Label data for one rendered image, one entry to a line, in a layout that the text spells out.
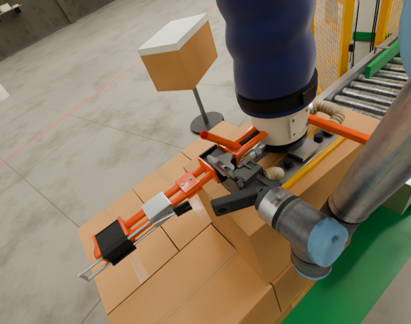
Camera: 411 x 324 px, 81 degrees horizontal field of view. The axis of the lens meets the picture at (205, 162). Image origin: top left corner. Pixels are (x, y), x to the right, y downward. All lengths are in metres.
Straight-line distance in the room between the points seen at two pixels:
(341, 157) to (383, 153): 0.41
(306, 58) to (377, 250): 1.34
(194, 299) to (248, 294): 0.22
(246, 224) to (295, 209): 0.22
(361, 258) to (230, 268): 0.87
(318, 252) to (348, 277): 1.16
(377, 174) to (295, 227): 0.17
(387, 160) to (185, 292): 0.91
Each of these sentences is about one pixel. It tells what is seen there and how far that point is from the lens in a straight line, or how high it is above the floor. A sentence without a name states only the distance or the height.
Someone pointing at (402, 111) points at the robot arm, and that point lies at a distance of 0.41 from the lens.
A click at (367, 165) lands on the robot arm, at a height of 1.20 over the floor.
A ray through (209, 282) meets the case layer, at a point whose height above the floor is 0.54.
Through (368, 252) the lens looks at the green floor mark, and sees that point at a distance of 1.75.
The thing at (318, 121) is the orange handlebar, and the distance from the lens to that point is 0.77.
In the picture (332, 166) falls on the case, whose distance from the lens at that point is 0.83.
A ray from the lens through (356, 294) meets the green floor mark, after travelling 1.65.
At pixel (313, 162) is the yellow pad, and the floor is 0.96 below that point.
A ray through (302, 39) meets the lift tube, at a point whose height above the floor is 1.32.
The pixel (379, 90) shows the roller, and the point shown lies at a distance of 1.90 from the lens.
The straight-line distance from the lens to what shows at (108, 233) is 0.69.
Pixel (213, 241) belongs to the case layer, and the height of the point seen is 0.54.
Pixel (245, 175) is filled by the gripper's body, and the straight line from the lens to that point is 0.61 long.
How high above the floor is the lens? 1.56
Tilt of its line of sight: 42 degrees down
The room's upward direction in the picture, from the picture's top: 23 degrees counter-clockwise
